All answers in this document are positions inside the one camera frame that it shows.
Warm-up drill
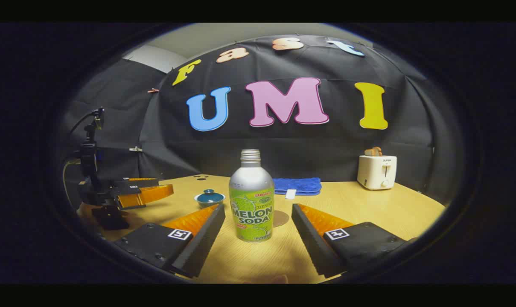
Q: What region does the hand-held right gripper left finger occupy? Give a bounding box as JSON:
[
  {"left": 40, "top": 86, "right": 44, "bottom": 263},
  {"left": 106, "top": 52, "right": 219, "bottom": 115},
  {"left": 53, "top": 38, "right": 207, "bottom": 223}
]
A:
[{"left": 113, "top": 203, "right": 226, "bottom": 278}]

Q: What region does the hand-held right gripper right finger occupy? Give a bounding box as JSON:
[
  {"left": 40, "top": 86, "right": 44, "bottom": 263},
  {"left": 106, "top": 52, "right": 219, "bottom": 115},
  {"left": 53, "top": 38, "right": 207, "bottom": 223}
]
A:
[{"left": 291, "top": 203, "right": 412, "bottom": 278}]

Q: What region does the teal teacup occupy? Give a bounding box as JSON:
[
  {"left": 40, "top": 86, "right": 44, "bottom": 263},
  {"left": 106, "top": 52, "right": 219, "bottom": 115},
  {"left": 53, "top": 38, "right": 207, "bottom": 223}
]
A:
[{"left": 194, "top": 194, "right": 225, "bottom": 209}]

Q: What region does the silver green label water bottle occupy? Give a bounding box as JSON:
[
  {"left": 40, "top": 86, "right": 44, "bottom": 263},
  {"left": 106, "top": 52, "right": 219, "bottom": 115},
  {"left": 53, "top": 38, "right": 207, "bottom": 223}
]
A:
[{"left": 229, "top": 149, "right": 275, "bottom": 243}]

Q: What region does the blue folded towel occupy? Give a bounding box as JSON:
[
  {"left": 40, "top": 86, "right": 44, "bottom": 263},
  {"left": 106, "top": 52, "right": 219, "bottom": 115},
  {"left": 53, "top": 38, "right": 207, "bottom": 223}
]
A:
[{"left": 273, "top": 177, "right": 322, "bottom": 196}]

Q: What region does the white toaster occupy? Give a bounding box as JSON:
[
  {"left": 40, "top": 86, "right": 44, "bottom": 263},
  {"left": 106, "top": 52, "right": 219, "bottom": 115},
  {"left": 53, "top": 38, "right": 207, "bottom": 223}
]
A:
[{"left": 357, "top": 155, "right": 398, "bottom": 191}]

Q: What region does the black backdrop cloth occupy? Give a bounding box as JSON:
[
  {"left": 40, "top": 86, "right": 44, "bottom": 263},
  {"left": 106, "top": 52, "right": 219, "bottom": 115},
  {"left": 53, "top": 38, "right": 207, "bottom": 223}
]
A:
[{"left": 64, "top": 34, "right": 452, "bottom": 205}]

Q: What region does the black cable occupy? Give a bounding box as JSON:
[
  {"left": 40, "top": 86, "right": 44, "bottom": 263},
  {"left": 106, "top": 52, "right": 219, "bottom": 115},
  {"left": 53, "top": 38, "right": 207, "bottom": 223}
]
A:
[{"left": 67, "top": 111, "right": 97, "bottom": 143}]

